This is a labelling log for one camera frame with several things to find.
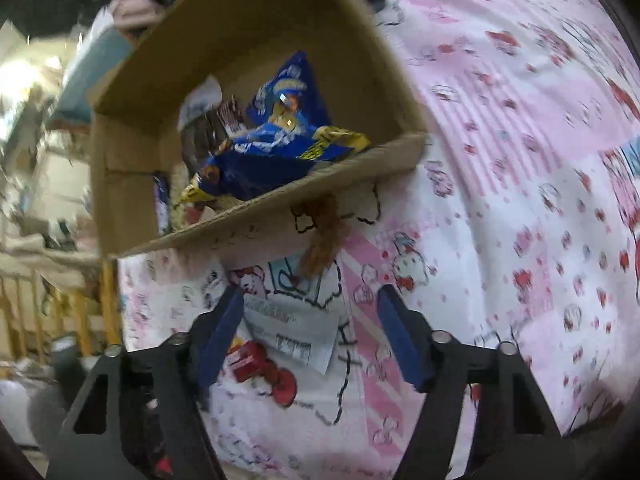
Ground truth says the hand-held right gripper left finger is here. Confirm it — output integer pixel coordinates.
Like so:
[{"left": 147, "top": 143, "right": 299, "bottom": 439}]
[{"left": 45, "top": 285, "right": 246, "bottom": 480}]

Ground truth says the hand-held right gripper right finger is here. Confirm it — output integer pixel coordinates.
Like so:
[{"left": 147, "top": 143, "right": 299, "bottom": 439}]
[{"left": 377, "top": 284, "right": 566, "bottom": 480}]

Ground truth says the red snack packet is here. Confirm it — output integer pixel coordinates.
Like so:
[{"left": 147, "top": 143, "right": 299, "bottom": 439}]
[{"left": 222, "top": 340, "right": 273, "bottom": 383}]

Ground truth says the clear white label packet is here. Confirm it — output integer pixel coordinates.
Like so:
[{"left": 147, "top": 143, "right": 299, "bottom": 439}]
[{"left": 235, "top": 290, "right": 341, "bottom": 376}]

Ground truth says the dark blue snack bag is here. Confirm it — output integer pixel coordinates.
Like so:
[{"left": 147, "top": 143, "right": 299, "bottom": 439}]
[{"left": 172, "top": 125, "right": 373, "bottom": 206}]

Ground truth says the cardboard box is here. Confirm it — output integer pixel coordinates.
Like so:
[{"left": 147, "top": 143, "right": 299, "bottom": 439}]
[{"left": 87, "top": 0, "right": 431, "bottom": 261}]

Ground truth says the brown dried snack packet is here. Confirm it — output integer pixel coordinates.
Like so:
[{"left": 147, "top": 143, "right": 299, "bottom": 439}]
[{"left": 295, "top": 195, "right": 356, "bottom": 278}]

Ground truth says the small blue packet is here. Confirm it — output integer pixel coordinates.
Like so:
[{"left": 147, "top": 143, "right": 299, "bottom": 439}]
[{"left": 152, "top": 172, "right": 173, "bottom": 236}]

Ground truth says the wooden drying rack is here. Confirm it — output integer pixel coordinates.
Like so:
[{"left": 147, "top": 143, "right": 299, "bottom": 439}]
[{"left": 0, "top": 250, "right": 123, "bottom": 361}]

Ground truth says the dark brown snack packet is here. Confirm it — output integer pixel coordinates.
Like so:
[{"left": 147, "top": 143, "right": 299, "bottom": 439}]
[{"left": 180, "top": 95, "right": 246, "bottom": 171}]

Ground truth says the pink printed blanket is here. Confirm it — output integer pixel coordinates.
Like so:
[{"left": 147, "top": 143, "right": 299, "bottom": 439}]
[{"left": 117, "top": 0, "right": 640, "bottom": 480}]

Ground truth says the blue and yellow snack bag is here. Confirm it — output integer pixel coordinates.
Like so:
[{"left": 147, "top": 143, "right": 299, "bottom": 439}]
[{"left": 245, "top": 50, "right": 333, "bottom": 136}]

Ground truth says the teal cushion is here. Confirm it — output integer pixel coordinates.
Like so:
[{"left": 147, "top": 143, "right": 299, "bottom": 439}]
[{"left": 47, "top": 30, "right": 133, "bottom": 131}]

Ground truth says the pink cloth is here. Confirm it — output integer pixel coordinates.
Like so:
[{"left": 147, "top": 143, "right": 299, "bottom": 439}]
[{"left": 107, "top": 0, "right": 166, "bottom": 33}]

